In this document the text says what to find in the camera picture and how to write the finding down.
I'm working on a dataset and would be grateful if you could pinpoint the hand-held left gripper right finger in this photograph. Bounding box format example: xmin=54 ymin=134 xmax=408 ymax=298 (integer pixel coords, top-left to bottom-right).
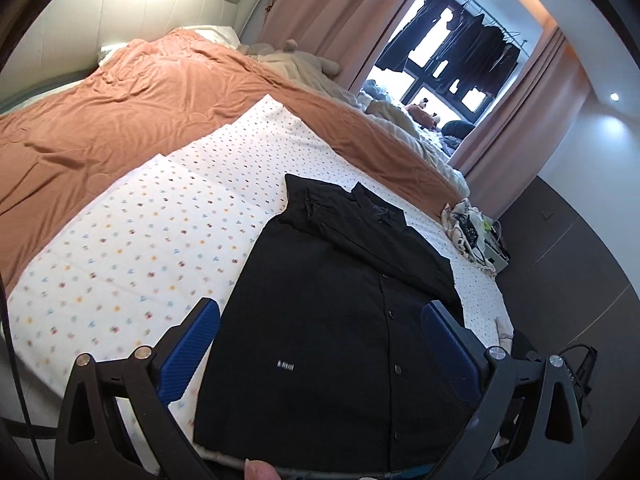
xmin=421 ymin=301 xmax=587 ymax=480

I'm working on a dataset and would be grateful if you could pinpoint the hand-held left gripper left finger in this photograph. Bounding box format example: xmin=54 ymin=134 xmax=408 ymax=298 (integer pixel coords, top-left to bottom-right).
xmin=52 ymin=297 xmax=222 ymax=480

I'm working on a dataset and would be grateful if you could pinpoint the black button shirt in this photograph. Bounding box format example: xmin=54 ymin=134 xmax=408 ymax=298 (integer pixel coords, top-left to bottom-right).
xmin=192 ymin=172 xmax=501 ymax=476

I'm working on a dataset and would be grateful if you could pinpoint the row of hanging dark clothes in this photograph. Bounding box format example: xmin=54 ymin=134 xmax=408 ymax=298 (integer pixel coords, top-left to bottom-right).
xmin=375 ymin=0 xmax=523 ymax=96

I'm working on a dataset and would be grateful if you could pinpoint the person's left hand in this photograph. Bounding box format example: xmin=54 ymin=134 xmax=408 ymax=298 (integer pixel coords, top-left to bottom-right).
xmin=244 ymin=460 xmax=283 ymax=480

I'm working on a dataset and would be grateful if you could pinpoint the white bedside table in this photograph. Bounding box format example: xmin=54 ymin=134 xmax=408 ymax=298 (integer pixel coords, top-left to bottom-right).
xmin=479 ymin=220 xmax=512 ymax=277

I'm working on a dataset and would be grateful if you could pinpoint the white dotted bed sheet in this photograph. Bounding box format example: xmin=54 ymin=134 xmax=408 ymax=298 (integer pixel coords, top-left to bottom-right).
xmin=5 ymin=94 xmax=516 ymax=471

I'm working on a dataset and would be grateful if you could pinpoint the pink plush toy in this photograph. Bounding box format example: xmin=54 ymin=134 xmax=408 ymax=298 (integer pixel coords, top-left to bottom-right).
xmin=406 ymin=101 xmax=442 ymax=130

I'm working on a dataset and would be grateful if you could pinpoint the beige crumpled duvet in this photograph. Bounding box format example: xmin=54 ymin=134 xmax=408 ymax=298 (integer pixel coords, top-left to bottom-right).
xmin=345 ymin=82 xmax=468 ymax=188

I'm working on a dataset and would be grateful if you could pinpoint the orange blanket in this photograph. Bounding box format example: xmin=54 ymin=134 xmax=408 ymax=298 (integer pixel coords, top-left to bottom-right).
xmin=0 ymin=27 xmax=471 ymax=301

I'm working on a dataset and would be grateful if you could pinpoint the narrow pink curtain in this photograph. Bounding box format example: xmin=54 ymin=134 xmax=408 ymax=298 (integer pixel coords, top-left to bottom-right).
xmin=447 ymin=25 xmax=593 ymax=181

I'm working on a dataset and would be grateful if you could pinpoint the beige plush toy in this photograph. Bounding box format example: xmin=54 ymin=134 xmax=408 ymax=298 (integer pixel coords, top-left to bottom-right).
xmin=245 ymin=39 xmax=343 ymax=80

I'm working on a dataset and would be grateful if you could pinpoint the white pillow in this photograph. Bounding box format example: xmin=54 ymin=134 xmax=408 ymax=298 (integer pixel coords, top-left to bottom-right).
xmin=192 ymin=25 xmax=242 ymax=47

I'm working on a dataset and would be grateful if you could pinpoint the cream padded headboard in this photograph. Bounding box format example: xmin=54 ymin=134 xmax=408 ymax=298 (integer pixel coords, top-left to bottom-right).
xmin=0 ymin=0 xmax=261 ymax=111

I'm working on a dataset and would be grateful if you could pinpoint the wide pink curtain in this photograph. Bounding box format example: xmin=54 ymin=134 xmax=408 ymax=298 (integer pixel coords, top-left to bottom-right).
xmin=255 ymin=0 xmax=451 ymax=91

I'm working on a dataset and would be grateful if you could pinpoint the pile of cables and cloth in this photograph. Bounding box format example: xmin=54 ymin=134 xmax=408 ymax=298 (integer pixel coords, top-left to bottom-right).
xmin=442 ymin=199 xmax=493 ymax=262

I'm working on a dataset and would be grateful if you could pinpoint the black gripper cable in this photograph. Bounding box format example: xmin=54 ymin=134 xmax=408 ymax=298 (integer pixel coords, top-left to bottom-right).
xmin=556 ymin=342 xmax=599 ymax=408

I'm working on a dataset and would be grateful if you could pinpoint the clothes rail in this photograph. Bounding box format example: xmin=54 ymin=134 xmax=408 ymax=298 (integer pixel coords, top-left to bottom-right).
xmin=435 ymin=0 xmax=531 ymax=45

